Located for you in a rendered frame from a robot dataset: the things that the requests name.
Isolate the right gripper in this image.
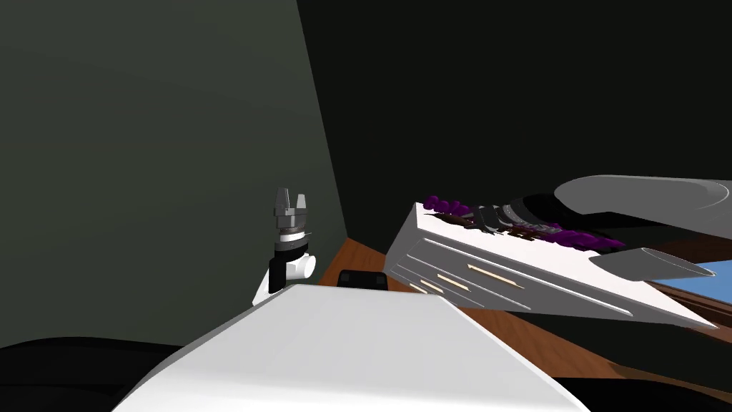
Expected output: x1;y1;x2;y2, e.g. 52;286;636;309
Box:
464;204;508;235

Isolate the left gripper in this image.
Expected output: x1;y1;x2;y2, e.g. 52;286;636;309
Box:
274;187;312;233

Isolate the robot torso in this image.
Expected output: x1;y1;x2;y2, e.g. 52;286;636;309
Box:
111;268;591;412

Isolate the purple bumpy garland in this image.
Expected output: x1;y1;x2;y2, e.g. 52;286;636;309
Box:
422;195;627;252

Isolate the long pale gold drawer handle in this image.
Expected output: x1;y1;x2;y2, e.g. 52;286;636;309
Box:
466;263;525;290

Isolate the white dresser with drawers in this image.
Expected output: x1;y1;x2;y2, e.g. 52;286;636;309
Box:
382;201;719;330

